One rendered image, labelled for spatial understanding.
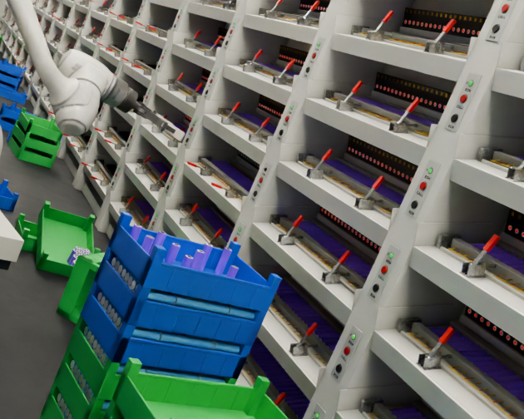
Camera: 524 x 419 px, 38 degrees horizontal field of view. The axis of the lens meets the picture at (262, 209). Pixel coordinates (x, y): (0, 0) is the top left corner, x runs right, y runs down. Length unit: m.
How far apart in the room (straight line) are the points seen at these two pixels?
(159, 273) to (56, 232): 1.59
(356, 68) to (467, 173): 0.77
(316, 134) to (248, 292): 0.76
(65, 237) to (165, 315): 1.55
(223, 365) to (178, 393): 0.22
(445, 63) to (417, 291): 0.49
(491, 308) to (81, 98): 1.30
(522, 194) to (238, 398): 0.64
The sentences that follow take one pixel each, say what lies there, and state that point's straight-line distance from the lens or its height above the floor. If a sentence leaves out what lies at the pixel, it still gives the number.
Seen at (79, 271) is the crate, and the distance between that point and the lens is 2.43.
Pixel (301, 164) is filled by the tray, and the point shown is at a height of 0.75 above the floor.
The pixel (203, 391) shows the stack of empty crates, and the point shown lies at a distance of 1.43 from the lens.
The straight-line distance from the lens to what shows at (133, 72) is 3.89.
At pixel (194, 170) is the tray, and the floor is 0.54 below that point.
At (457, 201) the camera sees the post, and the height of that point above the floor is 0.85.
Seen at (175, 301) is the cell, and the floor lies 0.46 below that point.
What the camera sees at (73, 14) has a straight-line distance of 6.19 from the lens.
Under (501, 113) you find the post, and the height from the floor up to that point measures 1.04.
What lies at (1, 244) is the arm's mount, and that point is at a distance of 2.15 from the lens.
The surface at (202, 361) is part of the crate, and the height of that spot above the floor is 0.35.
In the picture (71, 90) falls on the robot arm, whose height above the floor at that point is 0.69.
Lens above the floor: 0.91
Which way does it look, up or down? 9 degrees down
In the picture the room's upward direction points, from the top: 23 degrees clockwise
